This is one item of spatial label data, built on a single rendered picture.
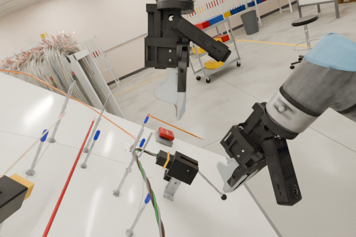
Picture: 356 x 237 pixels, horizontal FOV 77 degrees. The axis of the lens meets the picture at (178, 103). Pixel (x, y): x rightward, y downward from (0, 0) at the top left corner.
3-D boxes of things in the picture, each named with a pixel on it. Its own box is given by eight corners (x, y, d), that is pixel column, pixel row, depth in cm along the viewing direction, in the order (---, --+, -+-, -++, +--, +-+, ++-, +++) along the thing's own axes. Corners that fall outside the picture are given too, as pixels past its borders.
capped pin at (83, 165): (82, 163, 46) (98, 127, 44) (88, 166, 45) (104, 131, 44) (77, 165, 44) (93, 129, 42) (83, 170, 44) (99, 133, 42)
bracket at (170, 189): (172, 201, 48) (183, 183, 47) (162, 197, 48) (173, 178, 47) (174, 189, 52) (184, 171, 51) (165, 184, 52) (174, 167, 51)
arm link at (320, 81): (398, 66, 27) (335, 32, 28) (330, 127, 33) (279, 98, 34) (372, 51, 34) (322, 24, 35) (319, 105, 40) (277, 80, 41)
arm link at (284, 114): (326, 115, 37) (306, 119, 32) (306, 133, 40) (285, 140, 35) (291, 87, 42) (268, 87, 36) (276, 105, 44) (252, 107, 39)
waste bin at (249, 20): (264, 29, 675) (258, 8, 652) (251, 35, 664) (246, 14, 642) (254, 30, 716) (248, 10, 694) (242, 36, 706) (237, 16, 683)
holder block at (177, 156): (190, 185, 47) (198, 170, 46) (166, 174, 47) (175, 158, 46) (190, 175, 51) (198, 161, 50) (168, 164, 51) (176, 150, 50)
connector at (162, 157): (175, 172, 47) (179, 164, 47) (154, 163, 47) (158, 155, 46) (175, 164, 50) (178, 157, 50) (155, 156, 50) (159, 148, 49)
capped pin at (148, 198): (123, 230, 36) (145, 188, 34) (131, 228, 37) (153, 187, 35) (126, 238, 34) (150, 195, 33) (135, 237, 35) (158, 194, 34)
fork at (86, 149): (82, 147, 51) (105, 92, 47) (90, 149, 51) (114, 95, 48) (80, 152, 49) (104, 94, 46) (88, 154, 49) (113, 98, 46)
